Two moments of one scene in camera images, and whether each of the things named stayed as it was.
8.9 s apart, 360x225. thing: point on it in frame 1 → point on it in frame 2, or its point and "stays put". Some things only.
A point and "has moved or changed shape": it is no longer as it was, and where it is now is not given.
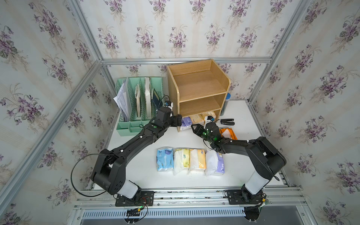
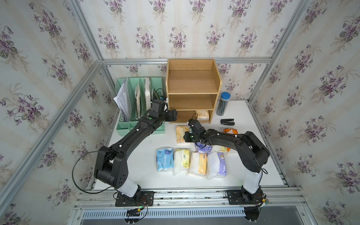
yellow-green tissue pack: [181, 160] stays put
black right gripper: [198, 128] → [185, 137]
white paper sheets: [123, 100] stays put
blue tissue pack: [164, 158] stays put
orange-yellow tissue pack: [197, 158] has moved or changed shape
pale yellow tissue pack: [199, 119] → [180, 131]
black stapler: [226, 122] stays put
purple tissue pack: [186, 123] → [203, 148]
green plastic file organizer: [138, 99] stays put
